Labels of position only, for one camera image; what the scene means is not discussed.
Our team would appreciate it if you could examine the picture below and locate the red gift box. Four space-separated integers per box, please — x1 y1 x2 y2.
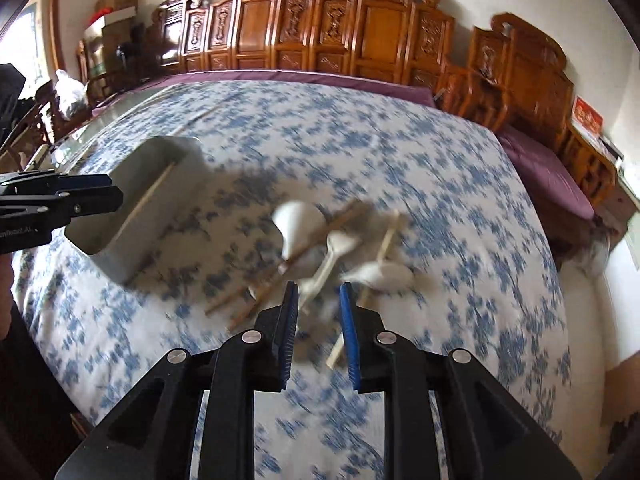
571 94 605 135

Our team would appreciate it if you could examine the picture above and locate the carved wooden bench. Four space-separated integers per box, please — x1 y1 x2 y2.
152 0 457 93

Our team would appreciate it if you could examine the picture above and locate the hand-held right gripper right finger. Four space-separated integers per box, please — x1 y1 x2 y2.
339 281 583 480

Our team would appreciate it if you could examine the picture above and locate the long purple bench cushion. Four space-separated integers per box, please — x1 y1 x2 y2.
92 69 437 109

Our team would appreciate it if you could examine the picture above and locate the white ceramic spoon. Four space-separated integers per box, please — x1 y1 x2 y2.
295 232 362 311
270 201 326 262
342 261 415 291

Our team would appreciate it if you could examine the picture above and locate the blue floral tablecloth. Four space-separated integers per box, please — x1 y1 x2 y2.
12 79 573 480

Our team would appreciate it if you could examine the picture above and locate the wooden side table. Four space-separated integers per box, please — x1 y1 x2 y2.
592 132 638 233

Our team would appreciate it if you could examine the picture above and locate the grey rectangular utensil container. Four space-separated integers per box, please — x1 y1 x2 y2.
64 135 212 283

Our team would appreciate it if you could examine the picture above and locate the clear plastic bag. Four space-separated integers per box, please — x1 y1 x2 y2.
52 69 93 122

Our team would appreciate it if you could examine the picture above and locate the carved wooden armchair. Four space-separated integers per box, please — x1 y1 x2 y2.
437 12 618 213

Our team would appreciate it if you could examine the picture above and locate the stack of cardboard boxes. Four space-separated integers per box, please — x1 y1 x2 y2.
80 0 140 78

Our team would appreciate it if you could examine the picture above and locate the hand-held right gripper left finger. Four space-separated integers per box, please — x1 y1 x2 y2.
55 281 300 480

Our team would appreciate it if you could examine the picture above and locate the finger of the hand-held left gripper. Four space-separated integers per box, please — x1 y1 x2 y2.
0 170 112 196
0 186 124 228

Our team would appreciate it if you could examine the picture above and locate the purple armchair seat cushion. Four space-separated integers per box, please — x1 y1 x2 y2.
495 124 597 222

